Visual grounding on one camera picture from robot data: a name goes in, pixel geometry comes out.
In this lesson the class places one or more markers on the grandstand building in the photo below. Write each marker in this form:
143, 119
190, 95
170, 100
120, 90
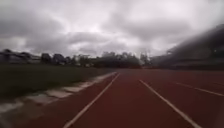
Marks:
196, 51

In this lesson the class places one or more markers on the red running track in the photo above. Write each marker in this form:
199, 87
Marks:
130, 106

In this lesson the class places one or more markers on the green grass field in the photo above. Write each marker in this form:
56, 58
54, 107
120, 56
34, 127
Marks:
36, 77

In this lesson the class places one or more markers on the pale concrete kerb strip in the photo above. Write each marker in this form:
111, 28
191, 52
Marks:
56, 93

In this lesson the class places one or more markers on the row of trees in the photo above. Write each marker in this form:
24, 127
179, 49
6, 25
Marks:
113, 60

